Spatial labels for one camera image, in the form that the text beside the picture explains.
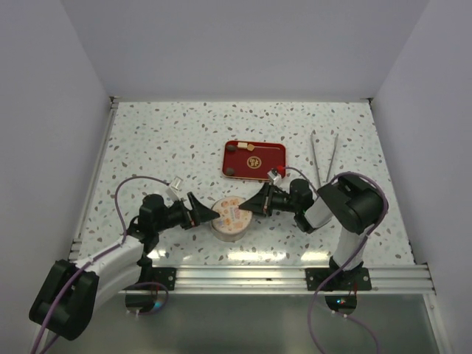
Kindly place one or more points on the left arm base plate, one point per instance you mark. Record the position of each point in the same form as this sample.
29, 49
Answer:
165, 277

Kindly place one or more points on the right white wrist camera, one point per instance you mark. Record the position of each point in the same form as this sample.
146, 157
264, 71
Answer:
276, 175

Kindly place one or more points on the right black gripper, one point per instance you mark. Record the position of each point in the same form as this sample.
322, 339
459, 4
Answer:
262, 202

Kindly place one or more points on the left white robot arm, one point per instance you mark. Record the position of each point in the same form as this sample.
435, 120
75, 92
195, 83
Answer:
72, 291

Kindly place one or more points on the round silver tin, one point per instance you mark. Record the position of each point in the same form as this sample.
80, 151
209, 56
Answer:
229, 233

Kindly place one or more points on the aluminium mounting rail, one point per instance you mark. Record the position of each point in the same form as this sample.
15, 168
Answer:
298, 280

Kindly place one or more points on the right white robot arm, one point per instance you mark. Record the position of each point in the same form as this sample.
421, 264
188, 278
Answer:
357, 202

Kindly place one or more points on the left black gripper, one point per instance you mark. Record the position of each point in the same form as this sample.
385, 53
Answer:
198, 214

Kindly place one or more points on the round silver tin lid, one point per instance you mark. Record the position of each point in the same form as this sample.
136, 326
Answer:
229, 211

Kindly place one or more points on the red rectangular tray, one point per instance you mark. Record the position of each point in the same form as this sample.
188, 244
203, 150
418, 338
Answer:
253, 165

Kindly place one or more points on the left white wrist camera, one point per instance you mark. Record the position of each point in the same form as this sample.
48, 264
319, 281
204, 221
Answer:
174, 189

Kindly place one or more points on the metal tongs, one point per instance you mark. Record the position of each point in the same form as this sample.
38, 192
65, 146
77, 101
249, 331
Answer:
324, 154

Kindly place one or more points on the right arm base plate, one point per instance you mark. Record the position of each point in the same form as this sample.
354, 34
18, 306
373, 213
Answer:
356, 279

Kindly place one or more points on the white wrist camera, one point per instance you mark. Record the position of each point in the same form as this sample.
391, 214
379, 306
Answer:
276, 175
174, 189

